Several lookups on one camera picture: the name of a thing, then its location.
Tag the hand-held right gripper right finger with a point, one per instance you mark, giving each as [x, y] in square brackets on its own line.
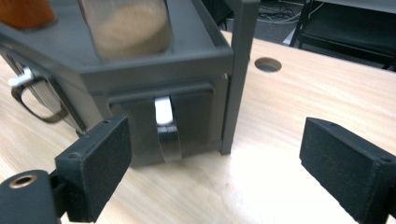
[348, 165]

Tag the clear jar of beige powder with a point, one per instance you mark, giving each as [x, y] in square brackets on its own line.
[134, 31]

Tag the black metal bench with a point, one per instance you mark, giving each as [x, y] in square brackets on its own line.
[345, 34]

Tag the grey drawer cabinet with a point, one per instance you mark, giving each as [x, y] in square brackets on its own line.
[193, 70]

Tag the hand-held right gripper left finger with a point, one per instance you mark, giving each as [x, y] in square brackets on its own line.
[96, 168]

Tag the orange spice jar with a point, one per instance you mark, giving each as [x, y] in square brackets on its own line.
[25, 12]

